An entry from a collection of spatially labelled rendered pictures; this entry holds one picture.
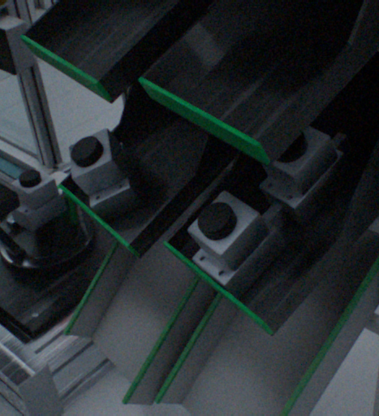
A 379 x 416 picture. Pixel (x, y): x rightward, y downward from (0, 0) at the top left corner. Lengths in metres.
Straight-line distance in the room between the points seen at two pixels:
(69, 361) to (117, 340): 0.11
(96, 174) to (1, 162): 0.66
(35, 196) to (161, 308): 0.27
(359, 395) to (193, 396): 0.26
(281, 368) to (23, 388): 0.33
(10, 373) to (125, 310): 0.17
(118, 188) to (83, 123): 0.89
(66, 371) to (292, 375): 0.34
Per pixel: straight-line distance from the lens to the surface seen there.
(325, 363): 0.62
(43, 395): 0.87
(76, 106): 1.58
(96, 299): 0.79
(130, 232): 0.62
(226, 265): 0.52
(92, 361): 0.91
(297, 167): 0.52
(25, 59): 1.03
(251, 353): 0.69
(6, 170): 1.23
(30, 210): 0.93
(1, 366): 0.87
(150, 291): 0.76
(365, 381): 0.92
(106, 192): 0.63
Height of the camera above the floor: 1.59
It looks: 37 degrees down
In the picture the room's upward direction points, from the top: 7 degrees counter-clockwise
